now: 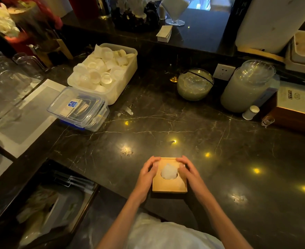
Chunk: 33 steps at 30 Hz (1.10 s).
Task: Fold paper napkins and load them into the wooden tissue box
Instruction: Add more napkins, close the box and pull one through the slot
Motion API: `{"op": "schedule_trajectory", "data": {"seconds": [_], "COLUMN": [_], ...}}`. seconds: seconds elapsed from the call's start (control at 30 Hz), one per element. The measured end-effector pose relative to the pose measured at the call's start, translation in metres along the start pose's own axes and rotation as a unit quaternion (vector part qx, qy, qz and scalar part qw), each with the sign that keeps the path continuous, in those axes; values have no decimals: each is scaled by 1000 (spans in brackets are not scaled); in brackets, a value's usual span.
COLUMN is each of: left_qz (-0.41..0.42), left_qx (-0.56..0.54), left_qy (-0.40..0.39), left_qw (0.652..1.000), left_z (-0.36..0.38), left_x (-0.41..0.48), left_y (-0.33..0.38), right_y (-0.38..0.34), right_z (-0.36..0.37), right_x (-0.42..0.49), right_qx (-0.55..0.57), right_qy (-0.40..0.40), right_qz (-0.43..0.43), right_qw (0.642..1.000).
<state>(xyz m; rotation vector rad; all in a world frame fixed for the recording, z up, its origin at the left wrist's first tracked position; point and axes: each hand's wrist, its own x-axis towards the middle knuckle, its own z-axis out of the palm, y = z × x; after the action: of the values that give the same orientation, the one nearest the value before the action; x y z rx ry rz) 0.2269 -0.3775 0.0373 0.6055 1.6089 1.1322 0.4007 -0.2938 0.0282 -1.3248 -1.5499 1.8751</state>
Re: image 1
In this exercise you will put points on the white plastic bin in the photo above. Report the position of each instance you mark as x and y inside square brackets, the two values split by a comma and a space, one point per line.
[121, 86]

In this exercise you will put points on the person's left hand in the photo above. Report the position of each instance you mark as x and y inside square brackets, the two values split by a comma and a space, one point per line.
[144, 180]

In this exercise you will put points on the person's right thumb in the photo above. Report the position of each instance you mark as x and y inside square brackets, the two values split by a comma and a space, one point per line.
[181, 171]

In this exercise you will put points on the open drawer with supplies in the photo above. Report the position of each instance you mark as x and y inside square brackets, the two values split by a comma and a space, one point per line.
[48, 204]

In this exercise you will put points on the stack of paper napkins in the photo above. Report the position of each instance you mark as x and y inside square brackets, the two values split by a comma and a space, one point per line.
[164, 33]

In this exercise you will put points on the grey mat with white border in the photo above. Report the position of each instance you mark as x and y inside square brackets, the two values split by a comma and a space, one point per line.
[25, 117]

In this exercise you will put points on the person's white shirt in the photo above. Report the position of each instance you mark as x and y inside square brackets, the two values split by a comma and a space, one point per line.
[165, 235]

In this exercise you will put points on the person's left thumb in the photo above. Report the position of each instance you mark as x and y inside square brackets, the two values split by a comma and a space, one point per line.
[155, 169]

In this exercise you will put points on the white tissue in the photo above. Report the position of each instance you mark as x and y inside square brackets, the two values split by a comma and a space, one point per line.
[169, 171]

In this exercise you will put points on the person's right forearm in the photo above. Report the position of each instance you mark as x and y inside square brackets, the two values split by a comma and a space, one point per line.
[222, 223]

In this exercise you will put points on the white plastic tray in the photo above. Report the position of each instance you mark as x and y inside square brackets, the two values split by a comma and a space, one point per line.
[304, 53]

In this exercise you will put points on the wooden tissue box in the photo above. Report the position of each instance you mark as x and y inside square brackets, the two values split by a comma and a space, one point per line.
[168, 186]

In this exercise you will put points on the large jar with glass lid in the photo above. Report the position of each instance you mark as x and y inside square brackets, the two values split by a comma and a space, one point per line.
[245, 88]

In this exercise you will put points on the wooden box with white card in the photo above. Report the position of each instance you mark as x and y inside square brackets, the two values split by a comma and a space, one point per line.
[295, 108]

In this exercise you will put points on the small white bottle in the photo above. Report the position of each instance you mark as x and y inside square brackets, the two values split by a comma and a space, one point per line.
[250, 113]

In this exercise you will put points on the pile of white plastic cups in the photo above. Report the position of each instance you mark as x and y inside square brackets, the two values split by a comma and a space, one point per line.
[102, 68]

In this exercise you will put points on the clear lidded plastic container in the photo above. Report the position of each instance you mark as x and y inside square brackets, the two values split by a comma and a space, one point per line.
[79, 107]

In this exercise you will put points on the white wall socket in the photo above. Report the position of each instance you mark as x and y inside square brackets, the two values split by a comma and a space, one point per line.
[223, 72]

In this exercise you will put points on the dark ornament with white coral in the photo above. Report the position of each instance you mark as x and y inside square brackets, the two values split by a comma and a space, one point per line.
[135, 15]

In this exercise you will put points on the glass bowl with lid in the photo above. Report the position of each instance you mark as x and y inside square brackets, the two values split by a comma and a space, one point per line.
[195, 85]

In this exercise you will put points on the person's left forearm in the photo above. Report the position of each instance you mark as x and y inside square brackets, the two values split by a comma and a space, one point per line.
[121, 225]

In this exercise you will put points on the large white cylinder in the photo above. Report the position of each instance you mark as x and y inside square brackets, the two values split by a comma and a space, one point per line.
[271, 23]

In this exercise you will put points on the white flower bouquet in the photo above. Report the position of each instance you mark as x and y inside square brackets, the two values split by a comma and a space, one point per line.
[5, 22]

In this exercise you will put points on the group of clear drinking glasses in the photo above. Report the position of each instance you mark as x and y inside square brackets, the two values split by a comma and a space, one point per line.
[9, 75]

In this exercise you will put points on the small clear shot glass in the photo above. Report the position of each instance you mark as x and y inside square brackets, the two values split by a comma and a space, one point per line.
[267, 121]

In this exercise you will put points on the stemmed glass with napkin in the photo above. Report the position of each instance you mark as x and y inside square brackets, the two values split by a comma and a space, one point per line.
[175, 9]

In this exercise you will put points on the person's right hand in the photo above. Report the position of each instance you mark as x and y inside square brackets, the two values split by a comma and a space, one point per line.
[194, 180]

